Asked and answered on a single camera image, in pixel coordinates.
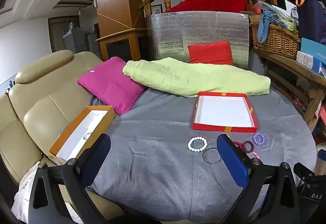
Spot white bead bracelet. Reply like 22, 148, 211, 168
187, 137, 206, 152

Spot purple bead bracelet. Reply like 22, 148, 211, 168
252, 133, 266, 145

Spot patterned white box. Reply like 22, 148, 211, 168
296, 51, 326, 75

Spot silver insulation sheet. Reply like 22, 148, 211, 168
146, 11, 250, 70

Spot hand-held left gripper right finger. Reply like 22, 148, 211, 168
216, 134, 301, 224

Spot orange cardboard box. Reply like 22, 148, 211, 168
48, 105, 116, 164

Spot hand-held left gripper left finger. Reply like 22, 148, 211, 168
28, 134, 112, 224

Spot wooden cabinet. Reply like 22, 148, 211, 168
95, 28, 149, 61

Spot wicker basket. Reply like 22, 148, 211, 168
250, 22, 302, 60

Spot dark red bangle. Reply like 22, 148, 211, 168
241, 140, 255, 154

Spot dark blue bag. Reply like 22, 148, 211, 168
295, 0, 326, 45

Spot light green blanket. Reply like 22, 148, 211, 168
123, 57, 271, 98

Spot blue box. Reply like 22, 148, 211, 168
301, 38, 326, 61

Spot red pillow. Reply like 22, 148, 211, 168
188, 41, 234, 66

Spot magenta pillow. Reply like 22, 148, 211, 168
77, 56, 147, 115

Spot red cardboard box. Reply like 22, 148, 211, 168
192, 92, 259, 133

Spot grey metal cabinets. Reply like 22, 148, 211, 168
62, 27, 98, 54

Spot wooden bench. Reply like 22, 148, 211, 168
252, 47, 326, 133

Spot blue cloth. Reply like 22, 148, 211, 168
257, 9, 277, 43

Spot beige leather sofa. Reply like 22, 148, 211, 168
0, 50, 123, 224

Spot silver cuff bangle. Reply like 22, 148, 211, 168
202, 147, 221, 164

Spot white cloth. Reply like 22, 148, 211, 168
11, 161, 84, 224

